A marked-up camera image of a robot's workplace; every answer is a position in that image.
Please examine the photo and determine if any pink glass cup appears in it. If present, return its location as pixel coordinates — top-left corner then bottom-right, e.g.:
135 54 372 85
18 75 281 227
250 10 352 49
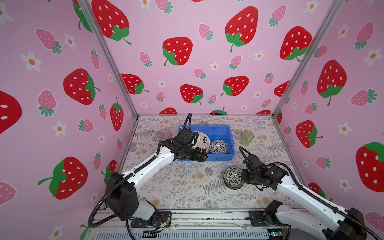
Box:
158 129 172 141

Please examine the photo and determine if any pink floral bowl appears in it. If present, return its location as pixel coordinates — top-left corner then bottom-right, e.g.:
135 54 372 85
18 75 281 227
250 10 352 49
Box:
223 167 244 190

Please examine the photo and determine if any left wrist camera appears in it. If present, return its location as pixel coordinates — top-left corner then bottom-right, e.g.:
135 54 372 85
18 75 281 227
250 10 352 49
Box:
176 128 199 148

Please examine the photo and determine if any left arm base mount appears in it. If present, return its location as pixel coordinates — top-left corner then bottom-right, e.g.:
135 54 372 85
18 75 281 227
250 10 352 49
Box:
130 211 173 228

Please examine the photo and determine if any cream floral plate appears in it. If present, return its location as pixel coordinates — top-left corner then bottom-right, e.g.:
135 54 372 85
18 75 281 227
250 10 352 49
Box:
194 132 211 152

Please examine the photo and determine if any green glass cup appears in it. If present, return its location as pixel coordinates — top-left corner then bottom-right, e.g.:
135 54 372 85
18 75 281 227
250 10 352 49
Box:
240 130 254 147

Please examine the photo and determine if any blue plastic bin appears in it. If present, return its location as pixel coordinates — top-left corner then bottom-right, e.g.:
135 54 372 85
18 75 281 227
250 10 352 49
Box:
191 126 235 162

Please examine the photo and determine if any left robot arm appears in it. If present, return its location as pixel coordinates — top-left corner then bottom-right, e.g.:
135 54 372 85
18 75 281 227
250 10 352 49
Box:
88 139 208 228

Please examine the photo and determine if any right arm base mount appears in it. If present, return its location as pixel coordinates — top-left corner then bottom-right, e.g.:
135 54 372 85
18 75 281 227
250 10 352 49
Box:
246 211 288 228

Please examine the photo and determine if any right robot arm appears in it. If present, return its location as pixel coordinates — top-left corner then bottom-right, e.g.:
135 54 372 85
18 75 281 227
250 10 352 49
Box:
241 166 380 240

